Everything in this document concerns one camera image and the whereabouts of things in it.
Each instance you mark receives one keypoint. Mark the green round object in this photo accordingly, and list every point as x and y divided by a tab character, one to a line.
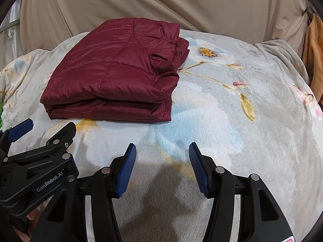
1	111

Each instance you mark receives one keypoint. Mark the orange hanging garment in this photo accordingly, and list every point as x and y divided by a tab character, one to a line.
312	56

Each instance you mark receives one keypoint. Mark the maroon puffer jacket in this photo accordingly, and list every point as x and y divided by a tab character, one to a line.
124	70

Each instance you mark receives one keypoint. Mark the floral fleece blanket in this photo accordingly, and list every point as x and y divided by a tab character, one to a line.
248	107

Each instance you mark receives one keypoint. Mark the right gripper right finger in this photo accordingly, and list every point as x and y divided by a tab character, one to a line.
203	166

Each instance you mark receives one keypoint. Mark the silver satin curtain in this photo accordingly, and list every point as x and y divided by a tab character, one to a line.
11	47

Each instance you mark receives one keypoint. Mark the beige curtain sheet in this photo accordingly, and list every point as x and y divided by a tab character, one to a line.
46	23

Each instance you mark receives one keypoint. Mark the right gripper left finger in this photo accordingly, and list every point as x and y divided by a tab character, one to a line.
122	167

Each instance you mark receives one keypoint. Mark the operator left hand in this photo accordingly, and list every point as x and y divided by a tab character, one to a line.
26	230

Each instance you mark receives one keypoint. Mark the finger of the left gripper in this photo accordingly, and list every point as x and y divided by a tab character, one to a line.
12	134

